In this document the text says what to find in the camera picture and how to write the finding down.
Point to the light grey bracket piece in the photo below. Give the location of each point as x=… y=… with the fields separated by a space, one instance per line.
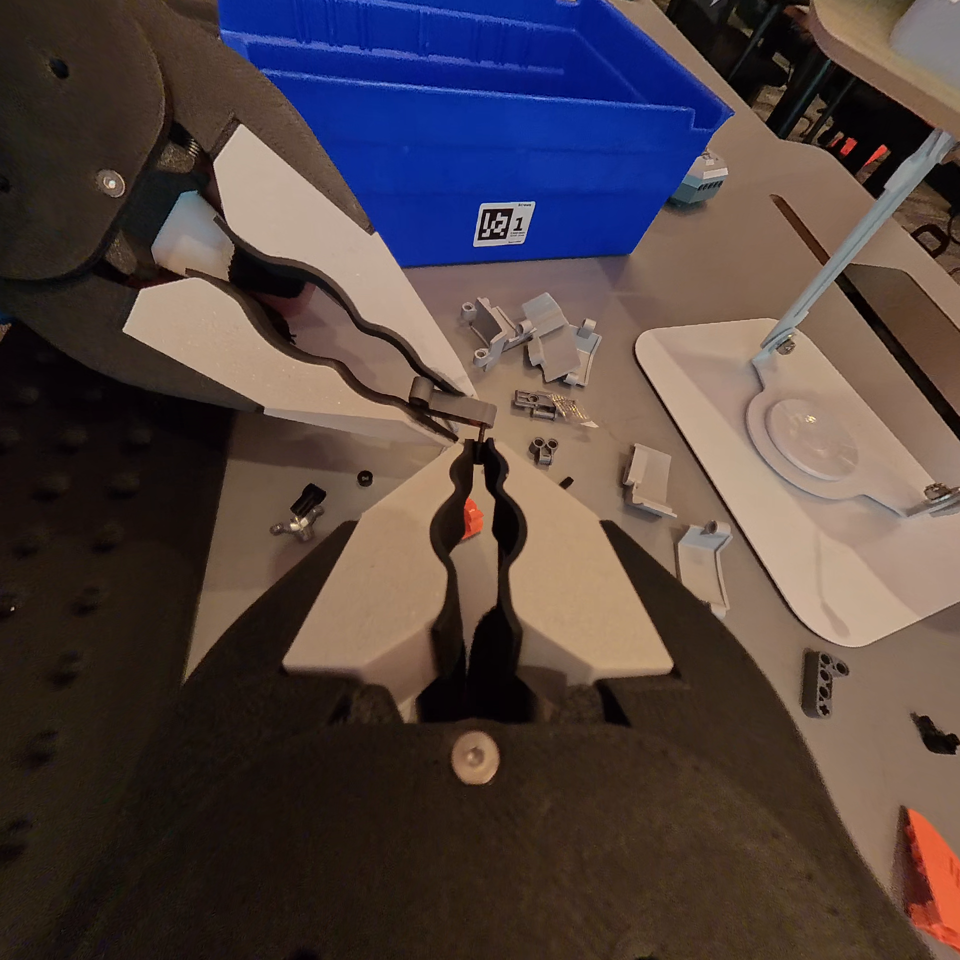
x=702 y=567
x=648 y=480

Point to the white book stand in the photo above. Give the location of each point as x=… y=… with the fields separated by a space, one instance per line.
x=705 y=390

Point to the small black clip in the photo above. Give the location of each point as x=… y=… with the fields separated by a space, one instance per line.
x=935 y=734

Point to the orange triangular panel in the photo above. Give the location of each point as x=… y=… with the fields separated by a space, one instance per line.
x=473 y=521
x=930 y=878

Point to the blue plastic bin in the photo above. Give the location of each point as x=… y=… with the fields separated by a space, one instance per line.
x=450 y=135

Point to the small grey blue device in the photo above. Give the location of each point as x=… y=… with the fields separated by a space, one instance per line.
x=701 y=180

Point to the black clip connector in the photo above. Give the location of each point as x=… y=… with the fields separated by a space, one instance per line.
x=311 y=497

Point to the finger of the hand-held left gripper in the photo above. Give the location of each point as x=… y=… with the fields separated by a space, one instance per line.
x=330 y=248
x=225 y=353

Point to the dark grey short beam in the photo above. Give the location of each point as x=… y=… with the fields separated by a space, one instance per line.
x=825 y=683

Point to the clear plastic piece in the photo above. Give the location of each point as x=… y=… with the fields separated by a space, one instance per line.
x=578 y=414

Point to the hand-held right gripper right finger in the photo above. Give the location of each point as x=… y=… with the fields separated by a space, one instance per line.
x=585 y=600

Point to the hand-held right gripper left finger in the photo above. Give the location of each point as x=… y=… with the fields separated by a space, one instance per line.
x=360 y=600

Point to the grey axle connector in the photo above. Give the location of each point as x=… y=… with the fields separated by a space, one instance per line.
x=534 y=402

